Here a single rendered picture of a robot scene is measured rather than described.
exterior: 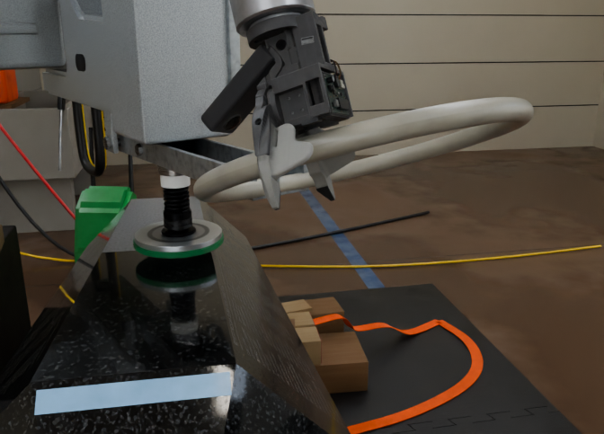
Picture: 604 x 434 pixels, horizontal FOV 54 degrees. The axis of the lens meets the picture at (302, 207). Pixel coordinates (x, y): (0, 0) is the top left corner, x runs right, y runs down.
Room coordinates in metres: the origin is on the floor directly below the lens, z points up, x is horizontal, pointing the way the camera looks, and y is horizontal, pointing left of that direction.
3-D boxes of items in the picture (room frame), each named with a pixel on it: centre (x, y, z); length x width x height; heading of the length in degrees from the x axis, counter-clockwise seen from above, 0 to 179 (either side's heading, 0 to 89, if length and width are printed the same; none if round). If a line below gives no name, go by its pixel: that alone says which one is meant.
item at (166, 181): (1.38, 0.31, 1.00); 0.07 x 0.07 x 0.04
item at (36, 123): (4.37, 1.92, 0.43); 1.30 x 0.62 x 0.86; 11
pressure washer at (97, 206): (2.82, 0.98, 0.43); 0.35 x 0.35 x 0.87; 86
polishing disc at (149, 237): (1.38, 0.31, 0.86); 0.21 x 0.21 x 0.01
